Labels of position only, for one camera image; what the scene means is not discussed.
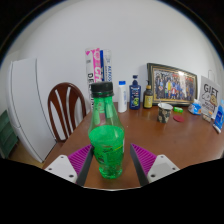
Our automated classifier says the green crate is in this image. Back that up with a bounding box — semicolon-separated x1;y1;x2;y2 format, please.
0;109;19;159

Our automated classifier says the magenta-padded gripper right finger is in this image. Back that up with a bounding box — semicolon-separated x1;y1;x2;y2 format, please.
129;143;181;187

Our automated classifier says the white paper gift bag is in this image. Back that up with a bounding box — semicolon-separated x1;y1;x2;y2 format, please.
198;69;222;123

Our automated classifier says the dark floral paper cup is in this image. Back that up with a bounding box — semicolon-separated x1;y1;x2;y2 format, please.
157;102;174;124

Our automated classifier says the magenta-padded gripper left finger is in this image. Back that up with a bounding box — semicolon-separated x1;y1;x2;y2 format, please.
44;143;95;187

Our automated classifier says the green plastic drink bottle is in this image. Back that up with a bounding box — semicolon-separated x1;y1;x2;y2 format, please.
87;81;126;180

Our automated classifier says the white bottle with blue cap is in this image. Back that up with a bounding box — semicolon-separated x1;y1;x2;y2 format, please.
117;80;128;113

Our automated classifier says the dark wooden chair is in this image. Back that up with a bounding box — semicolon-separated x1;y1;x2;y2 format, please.
47;82;88;143

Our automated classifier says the framed group picture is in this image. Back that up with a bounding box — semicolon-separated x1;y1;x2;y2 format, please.
146;62;199;107

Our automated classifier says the blue pump bottle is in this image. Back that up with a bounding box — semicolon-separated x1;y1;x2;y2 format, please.
129;74;142;111

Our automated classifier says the dark amber pump bottle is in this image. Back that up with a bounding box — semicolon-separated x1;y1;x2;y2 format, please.
143;79;154;110

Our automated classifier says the blue and white pouch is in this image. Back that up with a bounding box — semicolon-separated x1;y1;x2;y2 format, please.
213;99;224;134

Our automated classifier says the white refrigerator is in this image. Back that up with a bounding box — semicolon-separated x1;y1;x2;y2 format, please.
5;58;57;163

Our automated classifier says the flat round red coaster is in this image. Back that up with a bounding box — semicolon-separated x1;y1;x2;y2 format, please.
172;114;185;123

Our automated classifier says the pink and white tall box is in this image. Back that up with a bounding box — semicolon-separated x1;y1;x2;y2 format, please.
84;48;103;111

